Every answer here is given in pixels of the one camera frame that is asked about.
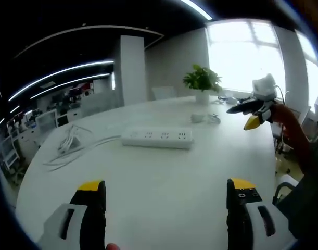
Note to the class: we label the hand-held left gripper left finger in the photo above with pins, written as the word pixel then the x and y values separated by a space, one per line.
pixel 87 226

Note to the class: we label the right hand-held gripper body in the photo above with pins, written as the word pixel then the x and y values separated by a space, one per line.
pixel 264 84

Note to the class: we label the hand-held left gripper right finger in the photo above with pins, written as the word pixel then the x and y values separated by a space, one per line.
pixel 238 226

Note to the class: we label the white power strip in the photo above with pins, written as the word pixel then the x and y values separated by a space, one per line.
pixel 158 139

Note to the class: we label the white desk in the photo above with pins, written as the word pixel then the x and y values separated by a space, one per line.
pixel 161 177

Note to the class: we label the ceiling light strip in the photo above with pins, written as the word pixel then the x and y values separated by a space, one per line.
pixel 70 84
pixel 57 75

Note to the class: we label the person's left hand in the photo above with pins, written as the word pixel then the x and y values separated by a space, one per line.
pixel 112 247

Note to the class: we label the clutter of small items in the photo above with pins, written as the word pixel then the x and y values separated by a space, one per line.
pixel 229 99

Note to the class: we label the bright window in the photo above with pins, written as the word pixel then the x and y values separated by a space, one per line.
pixel 246 54

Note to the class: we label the green potted plant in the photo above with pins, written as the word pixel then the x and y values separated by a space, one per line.
pixel 202 80

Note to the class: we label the office chair with armrest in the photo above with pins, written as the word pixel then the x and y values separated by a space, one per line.
pixel 285 190

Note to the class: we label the person's dark clothing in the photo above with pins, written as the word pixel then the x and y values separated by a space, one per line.
pixel 311 198

